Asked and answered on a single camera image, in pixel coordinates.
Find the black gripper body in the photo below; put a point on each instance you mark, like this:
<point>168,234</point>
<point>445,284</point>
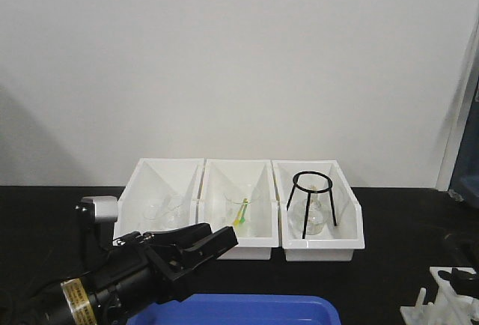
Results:
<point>136,274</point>

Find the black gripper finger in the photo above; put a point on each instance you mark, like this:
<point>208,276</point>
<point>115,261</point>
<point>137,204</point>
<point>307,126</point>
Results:
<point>463,283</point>
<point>185,236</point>
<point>200,244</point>

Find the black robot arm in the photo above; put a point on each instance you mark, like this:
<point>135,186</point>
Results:
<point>64,301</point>

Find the white test tube rack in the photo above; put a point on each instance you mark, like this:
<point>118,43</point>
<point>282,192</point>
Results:
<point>447,307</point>

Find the glassware in left bin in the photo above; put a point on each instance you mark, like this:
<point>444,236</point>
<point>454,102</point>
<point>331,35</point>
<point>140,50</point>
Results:
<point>164,214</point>

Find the green yellow dropper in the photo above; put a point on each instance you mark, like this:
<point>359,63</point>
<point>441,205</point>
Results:
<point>240,217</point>

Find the glass beaker with droppers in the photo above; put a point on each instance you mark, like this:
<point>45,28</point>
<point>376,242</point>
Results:
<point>232,204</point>

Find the white bin left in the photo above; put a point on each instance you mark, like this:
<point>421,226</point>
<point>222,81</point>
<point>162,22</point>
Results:
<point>161,195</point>

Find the white bin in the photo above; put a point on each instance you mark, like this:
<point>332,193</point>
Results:
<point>161,195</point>
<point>334,243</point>
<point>241,194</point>

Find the white bin middle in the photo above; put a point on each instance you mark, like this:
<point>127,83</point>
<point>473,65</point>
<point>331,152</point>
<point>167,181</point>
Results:
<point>241,194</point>

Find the blue plastic tray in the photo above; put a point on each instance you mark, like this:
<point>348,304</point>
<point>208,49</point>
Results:
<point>241,309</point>

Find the glass flask under tripod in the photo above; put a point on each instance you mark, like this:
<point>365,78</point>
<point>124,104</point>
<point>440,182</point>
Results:
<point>314,218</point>

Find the white bin right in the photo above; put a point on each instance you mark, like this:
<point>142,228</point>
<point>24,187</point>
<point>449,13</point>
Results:
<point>334,243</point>

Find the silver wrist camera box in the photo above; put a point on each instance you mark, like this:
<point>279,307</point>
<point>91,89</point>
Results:
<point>98,209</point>

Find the black wire tripod stand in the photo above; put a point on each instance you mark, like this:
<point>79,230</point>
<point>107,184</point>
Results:
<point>313,182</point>

